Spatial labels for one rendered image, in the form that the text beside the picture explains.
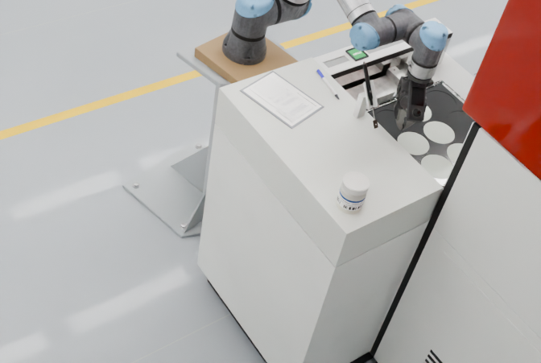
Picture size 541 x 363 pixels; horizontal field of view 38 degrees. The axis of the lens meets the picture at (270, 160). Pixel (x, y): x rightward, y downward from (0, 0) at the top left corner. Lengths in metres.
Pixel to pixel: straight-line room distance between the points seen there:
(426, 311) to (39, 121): 1.94
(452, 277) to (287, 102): 0.70
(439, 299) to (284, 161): 0.65
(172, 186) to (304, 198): 1.28
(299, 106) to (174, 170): 1.18
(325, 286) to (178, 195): 1.22
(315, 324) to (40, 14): 2.45
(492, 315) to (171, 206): 1.48
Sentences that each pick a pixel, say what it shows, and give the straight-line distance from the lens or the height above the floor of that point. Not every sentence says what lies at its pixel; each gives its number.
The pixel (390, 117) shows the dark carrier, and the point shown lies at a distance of 2.48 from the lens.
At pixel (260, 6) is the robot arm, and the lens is 2.52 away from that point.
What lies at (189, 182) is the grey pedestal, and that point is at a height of 0.02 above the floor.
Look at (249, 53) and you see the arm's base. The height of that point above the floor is 0.88.
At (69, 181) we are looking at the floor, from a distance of 3.36.
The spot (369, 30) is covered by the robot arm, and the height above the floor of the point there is 1.30.
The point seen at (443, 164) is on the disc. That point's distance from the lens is 2.39.
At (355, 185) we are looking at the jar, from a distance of 2.01.
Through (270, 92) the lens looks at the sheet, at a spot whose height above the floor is 0.97.
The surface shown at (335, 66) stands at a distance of 2.52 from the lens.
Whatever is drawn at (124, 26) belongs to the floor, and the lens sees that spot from 4.15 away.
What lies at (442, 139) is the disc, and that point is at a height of 0.90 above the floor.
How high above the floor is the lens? 2.50
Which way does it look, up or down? 45 degrees down
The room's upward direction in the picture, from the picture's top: 12 degrees clockwise
